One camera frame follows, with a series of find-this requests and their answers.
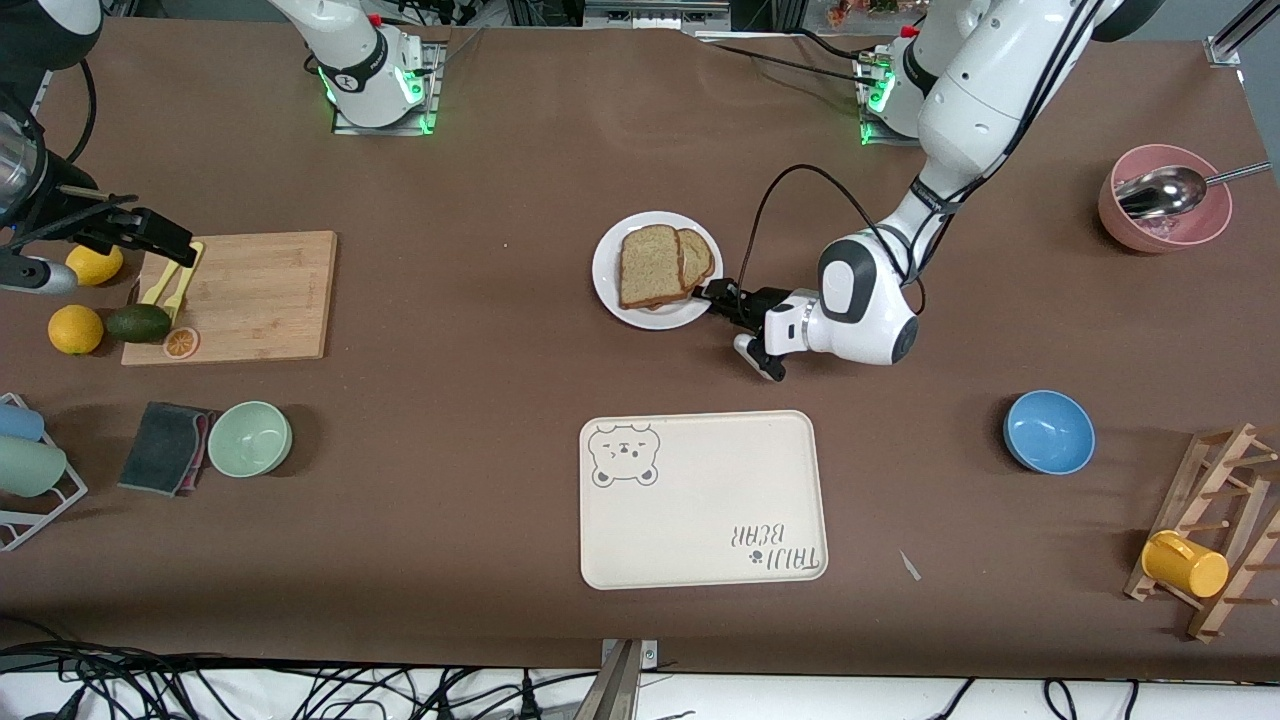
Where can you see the round orange yellow citrus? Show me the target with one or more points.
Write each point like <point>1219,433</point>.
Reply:
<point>75,330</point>

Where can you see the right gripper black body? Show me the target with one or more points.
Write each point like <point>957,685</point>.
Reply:
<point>88,226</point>

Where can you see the yellow plastic fork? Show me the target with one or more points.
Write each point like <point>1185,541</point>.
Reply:
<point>183,290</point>

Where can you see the dark grey cloth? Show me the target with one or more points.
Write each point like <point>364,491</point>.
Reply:
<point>160,445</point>

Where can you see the grey metal frame bracket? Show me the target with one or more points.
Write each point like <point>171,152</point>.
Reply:
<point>650,15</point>

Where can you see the blue bowl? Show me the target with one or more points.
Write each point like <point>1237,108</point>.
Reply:
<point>1050,432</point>

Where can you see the white round plate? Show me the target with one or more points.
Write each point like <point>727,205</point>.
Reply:
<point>610,285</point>

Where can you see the orange slice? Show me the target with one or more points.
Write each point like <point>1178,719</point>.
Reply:
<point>181,343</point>

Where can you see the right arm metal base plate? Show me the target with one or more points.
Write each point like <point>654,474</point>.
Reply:
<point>434,90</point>

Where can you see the metal ladle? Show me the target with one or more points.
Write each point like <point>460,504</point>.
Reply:
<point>1160,192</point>

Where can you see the aluminium profile post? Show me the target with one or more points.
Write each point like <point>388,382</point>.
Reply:
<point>1235,35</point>

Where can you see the pink bowl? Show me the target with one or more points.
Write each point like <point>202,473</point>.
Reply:
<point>1120,228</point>

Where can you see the pale green cup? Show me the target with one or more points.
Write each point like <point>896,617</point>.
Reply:
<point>30,467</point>

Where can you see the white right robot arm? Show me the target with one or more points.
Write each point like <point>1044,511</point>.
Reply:
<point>350,70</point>

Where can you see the wooden mug rack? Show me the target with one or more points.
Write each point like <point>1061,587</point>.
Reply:
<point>1203,490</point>

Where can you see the light blue cup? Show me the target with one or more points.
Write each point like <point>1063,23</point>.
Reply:
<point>20,422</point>

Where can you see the cream bear print tray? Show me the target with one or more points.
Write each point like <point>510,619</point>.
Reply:
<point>700,500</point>

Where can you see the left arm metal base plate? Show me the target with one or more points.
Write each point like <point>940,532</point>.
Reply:
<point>880,140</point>

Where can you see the dark green avocado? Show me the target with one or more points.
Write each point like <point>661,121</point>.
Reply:
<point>138,323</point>

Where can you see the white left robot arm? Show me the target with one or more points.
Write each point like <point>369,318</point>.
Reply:
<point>990,90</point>

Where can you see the yellow mug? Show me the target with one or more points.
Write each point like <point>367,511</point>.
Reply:
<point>1190,568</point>

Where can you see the small grey paper scrap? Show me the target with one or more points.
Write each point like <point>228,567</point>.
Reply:
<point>908,563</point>

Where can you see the pale green bowl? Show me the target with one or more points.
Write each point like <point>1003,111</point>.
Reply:
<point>250,440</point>

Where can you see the wooden cutting board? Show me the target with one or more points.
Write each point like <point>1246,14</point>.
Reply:
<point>260,300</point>

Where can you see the large brown bread slice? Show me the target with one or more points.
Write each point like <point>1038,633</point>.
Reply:
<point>650,265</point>

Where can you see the yellow lemon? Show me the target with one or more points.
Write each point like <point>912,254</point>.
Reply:
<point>98,266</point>

